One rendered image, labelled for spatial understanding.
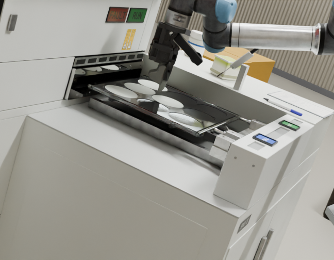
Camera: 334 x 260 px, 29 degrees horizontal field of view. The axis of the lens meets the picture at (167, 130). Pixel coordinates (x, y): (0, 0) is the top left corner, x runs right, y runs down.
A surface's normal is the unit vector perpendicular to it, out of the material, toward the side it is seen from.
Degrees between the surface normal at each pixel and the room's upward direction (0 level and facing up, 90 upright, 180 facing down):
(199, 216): 90
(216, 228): 90
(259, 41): 106
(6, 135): 90
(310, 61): 90
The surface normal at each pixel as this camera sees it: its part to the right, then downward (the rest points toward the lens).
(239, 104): -0.41, 0.15
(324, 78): -0.59, 0.06
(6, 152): 0.86, 0.39
